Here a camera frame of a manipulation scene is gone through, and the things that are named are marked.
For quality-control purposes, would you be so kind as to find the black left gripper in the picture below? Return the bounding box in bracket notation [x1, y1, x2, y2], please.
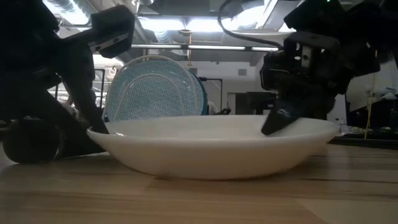
[0, 29, 109, 134]

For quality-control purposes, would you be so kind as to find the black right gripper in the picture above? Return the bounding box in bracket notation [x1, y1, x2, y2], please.
[261, 32, 380, 136]

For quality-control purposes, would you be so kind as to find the white deep plate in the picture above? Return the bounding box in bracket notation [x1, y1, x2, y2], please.
[86, 114, 340, 181]

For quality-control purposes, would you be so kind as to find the teal plate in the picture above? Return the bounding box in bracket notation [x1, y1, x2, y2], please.
[189, 71, 210, 116]

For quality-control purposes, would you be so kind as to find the blue patterned plate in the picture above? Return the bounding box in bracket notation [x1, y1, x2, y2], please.
[104, 58, 203, 122]

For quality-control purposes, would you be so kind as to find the black shelf cabinet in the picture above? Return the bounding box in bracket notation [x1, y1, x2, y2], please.
[234, 91, 277, 116]

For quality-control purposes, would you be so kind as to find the black cylindrical bottle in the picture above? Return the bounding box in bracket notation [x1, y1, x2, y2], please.
[2, 117, 106, 165]

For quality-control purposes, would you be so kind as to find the white board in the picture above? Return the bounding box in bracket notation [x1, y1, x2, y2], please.
[334, 91, 348, 125]

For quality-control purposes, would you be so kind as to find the long ceiling light strip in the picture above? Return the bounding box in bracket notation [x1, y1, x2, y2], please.
[129, 43, 280, 52]

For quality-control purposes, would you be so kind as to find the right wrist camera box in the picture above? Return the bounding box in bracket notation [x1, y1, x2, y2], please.
[259, 49, 295, 91]

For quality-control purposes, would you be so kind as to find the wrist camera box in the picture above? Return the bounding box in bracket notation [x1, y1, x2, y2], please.
[259, 49, 295, 91]
[89, 4, 136, 59]

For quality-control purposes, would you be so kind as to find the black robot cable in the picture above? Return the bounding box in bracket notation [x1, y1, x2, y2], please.
[216, 0, 284, 50]

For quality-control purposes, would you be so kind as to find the yellow hanging cable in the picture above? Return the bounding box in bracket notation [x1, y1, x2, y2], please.
[364, 49, 377, 140]

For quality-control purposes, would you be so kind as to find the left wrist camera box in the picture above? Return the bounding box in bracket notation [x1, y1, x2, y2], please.
[89, 4, 136, 59]

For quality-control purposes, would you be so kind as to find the white wire dish rack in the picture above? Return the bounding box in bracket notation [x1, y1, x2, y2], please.
[101, 54, 200, 122]

